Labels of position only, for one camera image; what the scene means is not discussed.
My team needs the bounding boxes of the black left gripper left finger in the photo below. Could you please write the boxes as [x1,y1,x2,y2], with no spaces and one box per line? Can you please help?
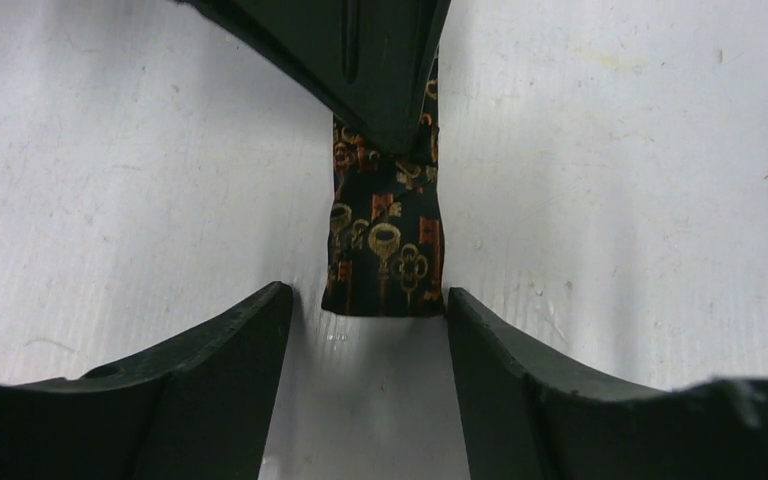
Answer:
[0,282,294,479]

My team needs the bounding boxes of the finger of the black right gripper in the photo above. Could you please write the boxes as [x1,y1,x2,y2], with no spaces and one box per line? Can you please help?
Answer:
[188,0,450,154]

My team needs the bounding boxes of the dark patterned necktie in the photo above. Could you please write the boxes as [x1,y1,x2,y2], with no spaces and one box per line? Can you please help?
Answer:
[321,68,445,318]

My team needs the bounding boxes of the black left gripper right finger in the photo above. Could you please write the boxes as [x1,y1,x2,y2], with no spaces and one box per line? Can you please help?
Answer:
[446,288,768,479]

